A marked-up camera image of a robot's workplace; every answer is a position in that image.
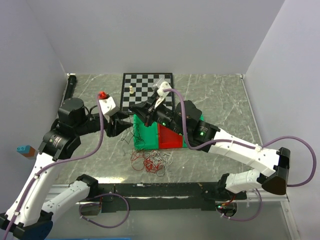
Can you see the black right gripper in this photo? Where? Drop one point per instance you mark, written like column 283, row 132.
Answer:
column 147, row 117

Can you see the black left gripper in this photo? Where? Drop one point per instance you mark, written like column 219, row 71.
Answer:
column 118, row 126

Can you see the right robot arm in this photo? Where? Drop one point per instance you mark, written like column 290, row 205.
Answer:
column 269, row 167

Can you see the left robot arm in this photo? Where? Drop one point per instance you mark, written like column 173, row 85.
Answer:
column 31, row 216

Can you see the cream chess piece left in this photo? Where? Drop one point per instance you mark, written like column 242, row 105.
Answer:
column 131, row 90

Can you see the green bin left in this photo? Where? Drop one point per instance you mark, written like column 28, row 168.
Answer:
column 145, row 138

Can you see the black and silver chessboard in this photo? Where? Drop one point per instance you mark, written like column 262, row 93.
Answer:
column 142, row 83

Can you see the red plastic bin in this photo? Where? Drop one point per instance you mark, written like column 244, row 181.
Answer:
column 167, row 139

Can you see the black marker orange cap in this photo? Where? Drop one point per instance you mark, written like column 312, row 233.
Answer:
column 70, row 87

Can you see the blue orange block tool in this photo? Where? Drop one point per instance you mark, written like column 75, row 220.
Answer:
column 27, row 151

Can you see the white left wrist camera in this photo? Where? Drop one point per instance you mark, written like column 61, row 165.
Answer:
column 108, row 104

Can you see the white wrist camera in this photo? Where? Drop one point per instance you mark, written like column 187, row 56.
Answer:
column 159, row 87
column 108, row 104

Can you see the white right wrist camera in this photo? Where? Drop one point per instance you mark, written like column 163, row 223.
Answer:
column 159, row 87

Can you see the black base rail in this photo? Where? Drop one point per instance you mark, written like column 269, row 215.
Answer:
column 162, row 196

